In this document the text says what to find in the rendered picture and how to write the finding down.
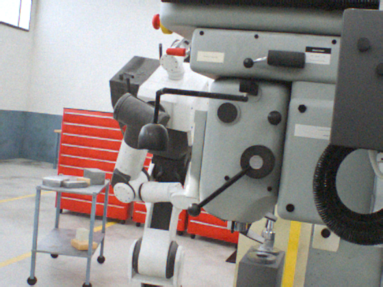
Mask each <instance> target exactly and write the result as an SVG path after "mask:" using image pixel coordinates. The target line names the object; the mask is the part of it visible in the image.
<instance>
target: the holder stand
mask: <svg viewBox="0 0 383 287"><path fill-rule="evenodd" d="M284 261H285V251H282V250H280V249H278V248H276V247H274V248H273V250H269V251H266V250H262V249H261V248H260V245H252V246H251V247H250V248H249V250H248V251H247V252H246V254H244V256H243V257H242V259H241V260H240V261H239V264H238V270H237V280H236V286H235V287H281V281H282V272H283V266H284Z"/></svg>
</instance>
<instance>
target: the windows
mask: <svg viewBox="0 0 383 287"><path fill-rule="evenodd" d="M31 7H32V0H0V24H2V25H6V26H8V27H13V28H17V29H20V30H22V31H25V32H26V31H29V28H30V21H31Z"/></svg>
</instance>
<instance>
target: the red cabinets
mask: <svg viewBox="0 0 383 287"><path fill-rule="evenodd" d="M63 108H64V110H63V118H62V131H61V138H60V152H59V165H58V173H57V175H58V176H59V174H63V175H65V176H76V177H83V175H84V171H83V168H85V169H99V170H103V171H105V180H106V179H110V183H109V193H108V200H107V217H111V218H115V219H121V221H120V222H121V224H124V223H125V220H127V219H129V218H131V219H132V221H135V222H136V224H135V225H136V227H140V225H141V223H145V220H146V213H147V210H146V205H145V202H136V201H131V202H129V203H125V202H121V201H120V200H119V199H118V198H116V195H115V193H114V189H113V187H112V185H111V177H112V175H113V171H114V168H115V165H116V161H117V158H118V155H119V151H120V147H121V145H122V141H123V134H122V131H121V129H120V126H119V124H118V121H116V120H114V119H113V113H112V112H106V111H95V110H89V109H77V108H69V107H63ZM151 158H152V154H150V153H147V155H146V159H145V161H144V164H143V166H144V169H145V170H146V171H148V170H149V167H150V160H151ZM104 203H105V188H104V189H103V190H102V191H101V192H100V193H99V194H98V195H97V196H96V212H95V215H99V216H103V210H104ZM91 207H92V195H83V194H76V193H64V192H62V196H61V204H60V213H62V212H63V209H64V210H71V211H75V212H80V213H87V214H91ZM227 227H228V221H226V222H224V221H222V220H221V219H218V218H216V217H214V216H213V215H210V214H209V213H208V212H207V211H205V209H204V208H203V207H202V208H201V212H200V215H199V216H197V217H191V216H190V215H189V214H188V212H187V209H183V210H182V211H181V213H180V214H179V219H178V223H177V228H176V229H177V230H179V236H182V234H183V231H184V230H186V229H187V232H189V233H191V236H190V238H191V239H195V237H196V234H197V235H201V236H206V237H209V238H214V239H221V240H224V241H229V242H232V243H236V245H235V248H237V249H238V244H239V231H234V233H230V230H229V229H228V228H227Z"/></svg>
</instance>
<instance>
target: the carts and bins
mask: <svg viewBox="0 0 383 287"><path fill-rule="evenodd" d="M83 171H84V175H83V177H76V176H65V175H63V174H59V176H48V177H46V178H43V181H42V184H40V185H37V187H36V201H35V203H36V207H35V215H34V228H33V232H34V235H33V243H32V249H31V270H30V276H29V277H28V278H27V283H28V284H29V285H30V286H33V285H34V284H36V282H37V278H36V277H35V266H36V253H45V254H51V257H52V258H53V259H56V258H57V257H58V256H59V255H65V256H76V257H79V258H87V267H86V280H85V282H84V283H83V285H82V287H92V284H91V283H90V271H91V263H92V260H91V258H92V256H93V255H94V253H95V252H96V250H97V247H98V246H99V245H100V244H101V248H100V255H99V257H98V258H97V262H99V263H104V262H105V256H104V255H103V252H104V245H105V240H104V238H105V226H106V219H107V200H108V193H109V183H110V179H106V180H105V171H103V170H99V169H85V168H83ZM104 188H105V203H104V210H103V222H102V232H94V219H95V212H96V196H97V195H98V194H99V193H100V192H101V191H102V190H103V189H104ZM40 190H45V191H57V204H56V206H57V210H56V218H55V227H54V228H53V230H51V231H50V232H49V233H48V234H47V235H46V236H45V237H44V238H43V239H42V240H41V241H40V242H39V243H38V244H37V239H38V218H39V211H40V197H41V194H40ZM62 192H64V193H76V194H83V195H92V207H91V215H90V218H91V221H90V231H89V230H87V229H85V228H77V229H76V230H75V229H68V228H60V227H59V224H60V223H59V217H60V204H61V196H62Z"/></svg>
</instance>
